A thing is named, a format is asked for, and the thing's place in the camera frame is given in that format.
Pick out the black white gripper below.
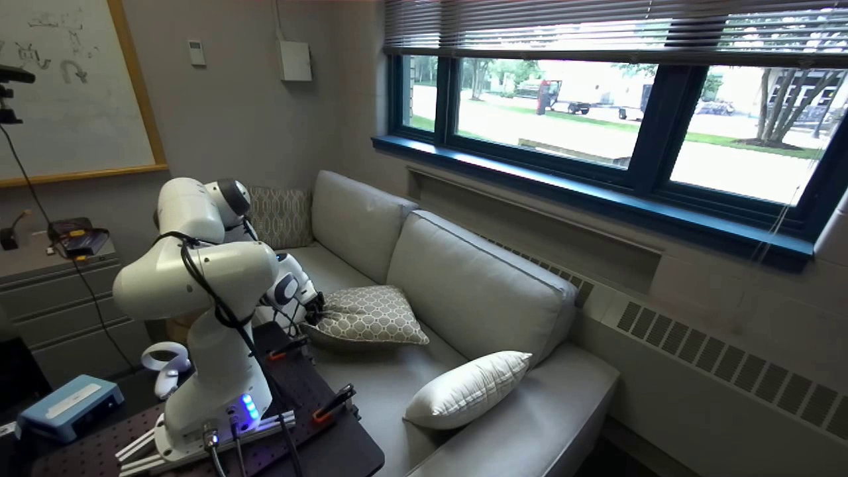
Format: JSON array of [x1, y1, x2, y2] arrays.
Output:
[[264, 265, 326, 333]]

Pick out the beige geometric patterned pillow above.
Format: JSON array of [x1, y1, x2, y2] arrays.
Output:
[[313, 286, 431, 345]]

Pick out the cream ribbed small pillow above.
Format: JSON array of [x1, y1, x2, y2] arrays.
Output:
[[403, 349, 533, 430]]

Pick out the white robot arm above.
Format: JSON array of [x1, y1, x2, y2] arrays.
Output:
[[113, 176, 321, 477]]

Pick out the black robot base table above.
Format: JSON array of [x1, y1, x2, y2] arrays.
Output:
[[34, 338, 388, 477]]

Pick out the black orange clamp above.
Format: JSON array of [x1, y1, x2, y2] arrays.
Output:
[[310, 384, 356, 427]]

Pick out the white VR controller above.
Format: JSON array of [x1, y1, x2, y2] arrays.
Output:
[[140, 342, 192, 396]]

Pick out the light grey fabric sofa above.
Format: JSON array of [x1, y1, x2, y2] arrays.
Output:
[[236, 166, 624, 477]]

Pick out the wooden framed whiteboard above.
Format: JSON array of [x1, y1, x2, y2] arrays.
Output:
[[0, 0, 166, 187]]

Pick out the blue white box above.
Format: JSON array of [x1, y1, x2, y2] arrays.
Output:
[[20, 374, 125, 441]]

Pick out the large blue framed window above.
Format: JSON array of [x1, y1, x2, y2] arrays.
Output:
[[376, 0, 848, 260]]

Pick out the white wall box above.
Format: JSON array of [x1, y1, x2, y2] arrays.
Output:
[[282, 39, 313, 82]]

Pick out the black camera on stand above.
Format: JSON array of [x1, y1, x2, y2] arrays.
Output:
[[0, 61, 40, 127]]

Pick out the wall radiator grille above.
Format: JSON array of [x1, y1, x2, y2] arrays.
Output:
[[612, 297, 848, 441]]

